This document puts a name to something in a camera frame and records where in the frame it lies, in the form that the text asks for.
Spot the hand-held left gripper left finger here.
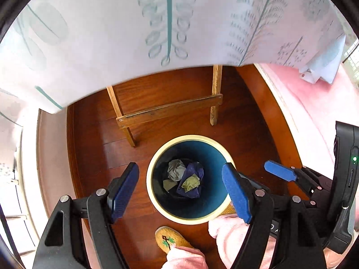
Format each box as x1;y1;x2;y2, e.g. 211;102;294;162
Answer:
32;162;140;269

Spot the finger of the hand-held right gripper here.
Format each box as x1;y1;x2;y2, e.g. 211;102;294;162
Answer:
264;160;331;199
238;172;270;193

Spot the olive green crumpled paper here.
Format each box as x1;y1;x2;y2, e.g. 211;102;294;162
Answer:
182;174;201;193

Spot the wooden table frame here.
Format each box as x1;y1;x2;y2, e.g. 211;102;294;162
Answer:
107;64;223;148

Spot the leaf printed tablecloth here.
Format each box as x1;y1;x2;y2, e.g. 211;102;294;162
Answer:
0;0;354;115

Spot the light blue white cloth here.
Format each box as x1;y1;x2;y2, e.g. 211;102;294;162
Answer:
299;35;347;85

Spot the pink bedspread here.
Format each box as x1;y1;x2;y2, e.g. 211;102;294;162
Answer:
258;63;359;180

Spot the grey-green paper scrap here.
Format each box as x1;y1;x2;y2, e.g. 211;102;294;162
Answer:
163;179;178;193

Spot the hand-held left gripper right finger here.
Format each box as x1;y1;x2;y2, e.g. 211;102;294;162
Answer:
221;163;327;269

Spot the lattice window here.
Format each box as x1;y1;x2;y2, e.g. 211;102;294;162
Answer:
341;38;359;76

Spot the grey crumpled paper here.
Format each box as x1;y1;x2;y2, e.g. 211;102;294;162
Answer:
167;159;187;182

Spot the blue bin with cream rim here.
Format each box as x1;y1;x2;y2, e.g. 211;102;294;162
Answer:
146;135;236;225

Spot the yellow knitted slipper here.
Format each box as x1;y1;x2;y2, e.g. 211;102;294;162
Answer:
219;202;238;216
155;226;194;254

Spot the dark blue crumpled wrapper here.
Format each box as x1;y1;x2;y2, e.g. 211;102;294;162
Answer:
176;162;205;199

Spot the pink pajama leg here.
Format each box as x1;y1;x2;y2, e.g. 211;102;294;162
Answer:
208;213;277;269
165;246;209;269

